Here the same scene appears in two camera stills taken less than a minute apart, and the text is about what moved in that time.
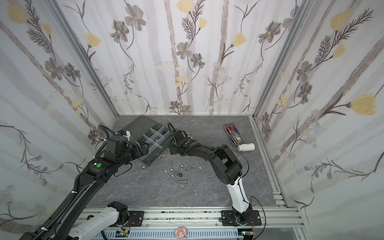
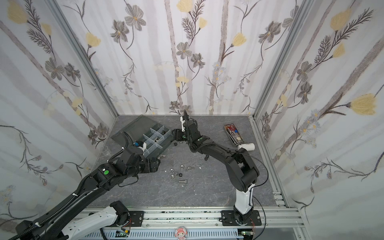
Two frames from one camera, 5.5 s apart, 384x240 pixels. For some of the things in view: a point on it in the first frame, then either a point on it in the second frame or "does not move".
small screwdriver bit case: x=233 y=133 does not move
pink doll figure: x=181 y=232 does not move
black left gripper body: x=132 y=153 → x=144 y=166
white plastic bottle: x=246 y=147 does not move
